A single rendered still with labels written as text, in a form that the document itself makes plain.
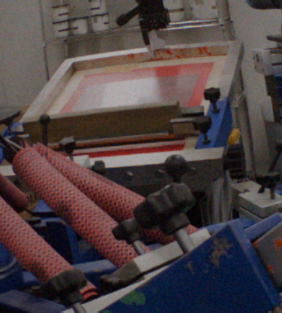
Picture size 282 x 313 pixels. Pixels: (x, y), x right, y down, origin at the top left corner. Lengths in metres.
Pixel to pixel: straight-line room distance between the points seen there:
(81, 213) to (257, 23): 4.64
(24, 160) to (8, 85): 5.06
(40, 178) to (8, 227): 0.14
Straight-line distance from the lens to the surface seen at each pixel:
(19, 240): 1.14
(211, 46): 2.64
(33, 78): 6.26
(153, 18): 2.62
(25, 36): 6.25
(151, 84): 2.52
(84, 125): 2.17
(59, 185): 1.25
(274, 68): 3.00
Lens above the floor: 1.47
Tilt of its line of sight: 11 degrees down
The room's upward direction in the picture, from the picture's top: 8 degrees counter-clockwise
